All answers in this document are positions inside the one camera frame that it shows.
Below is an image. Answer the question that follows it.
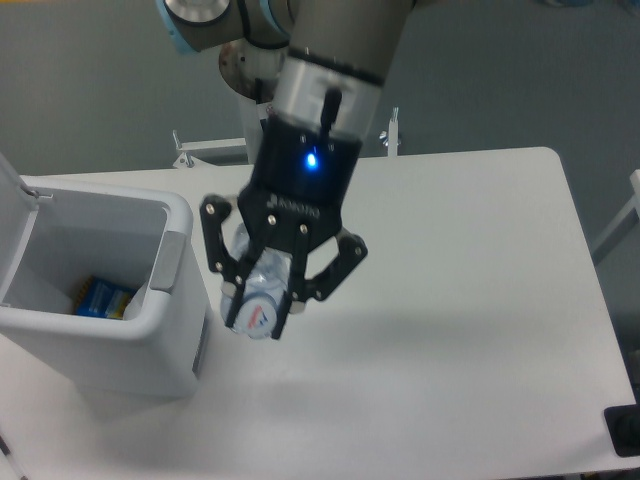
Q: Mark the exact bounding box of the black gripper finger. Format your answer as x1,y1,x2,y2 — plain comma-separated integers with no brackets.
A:
199,194,276,330
271,225,368,340

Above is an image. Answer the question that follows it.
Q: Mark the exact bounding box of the white paper wrapper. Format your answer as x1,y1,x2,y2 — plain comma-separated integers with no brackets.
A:
123,282,148,321

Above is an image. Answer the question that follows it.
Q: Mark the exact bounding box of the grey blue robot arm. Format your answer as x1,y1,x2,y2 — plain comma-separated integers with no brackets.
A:
156,1,414,339

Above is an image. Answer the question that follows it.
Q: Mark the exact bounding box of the black cable on pedestal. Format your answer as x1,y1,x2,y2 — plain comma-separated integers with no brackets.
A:
254,77,274,136

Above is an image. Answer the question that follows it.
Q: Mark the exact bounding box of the blue yellow package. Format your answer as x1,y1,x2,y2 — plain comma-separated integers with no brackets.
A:
73,276,135,320

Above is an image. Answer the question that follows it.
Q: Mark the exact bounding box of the white open trash can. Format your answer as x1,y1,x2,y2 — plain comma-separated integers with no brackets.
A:
1,162,210,397

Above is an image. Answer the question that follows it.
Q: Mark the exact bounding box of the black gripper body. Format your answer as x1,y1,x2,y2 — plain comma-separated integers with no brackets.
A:
238,117,362,253

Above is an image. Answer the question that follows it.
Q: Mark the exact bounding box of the white frame at right edge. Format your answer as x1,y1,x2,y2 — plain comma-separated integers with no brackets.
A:
591,169,639,266

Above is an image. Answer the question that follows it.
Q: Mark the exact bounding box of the clear plastic bottle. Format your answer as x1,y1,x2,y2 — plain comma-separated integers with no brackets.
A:
232,248,291,340

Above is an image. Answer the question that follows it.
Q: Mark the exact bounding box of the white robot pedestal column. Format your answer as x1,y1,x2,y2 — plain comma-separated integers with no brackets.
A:
218,39,287,161

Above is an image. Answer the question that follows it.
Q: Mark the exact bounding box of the white pedestal base frame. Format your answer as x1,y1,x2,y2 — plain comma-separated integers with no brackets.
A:
172,106,402,169

